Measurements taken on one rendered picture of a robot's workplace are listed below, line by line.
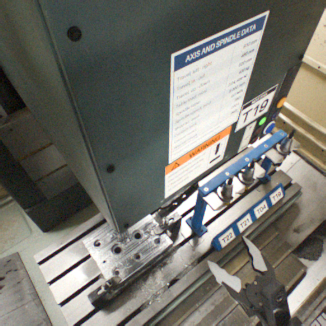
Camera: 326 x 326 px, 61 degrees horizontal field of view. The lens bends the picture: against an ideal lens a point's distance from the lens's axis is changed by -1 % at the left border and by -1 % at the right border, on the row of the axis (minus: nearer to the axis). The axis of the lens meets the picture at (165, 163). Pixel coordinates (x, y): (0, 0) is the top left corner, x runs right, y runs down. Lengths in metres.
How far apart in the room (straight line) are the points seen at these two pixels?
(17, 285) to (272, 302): 1.28
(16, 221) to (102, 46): 1.66
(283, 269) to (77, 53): 1.43
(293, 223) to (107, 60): 1.47
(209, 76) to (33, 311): 1.40
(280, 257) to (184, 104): 1.25
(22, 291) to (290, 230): 1.38
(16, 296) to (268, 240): 1.25
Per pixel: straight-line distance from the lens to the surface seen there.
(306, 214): 1.66
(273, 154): 1.19
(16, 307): 1.60
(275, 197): 1.42
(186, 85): 0.36
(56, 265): 1.32
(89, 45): 0.26
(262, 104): 0.59
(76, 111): 0.29
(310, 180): 1.70
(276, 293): 0.61
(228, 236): 1.27
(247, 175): 1.05
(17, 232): 1.84
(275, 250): 1.56
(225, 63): 0.40
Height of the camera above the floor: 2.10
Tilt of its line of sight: 54 degrees down
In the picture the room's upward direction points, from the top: straight up
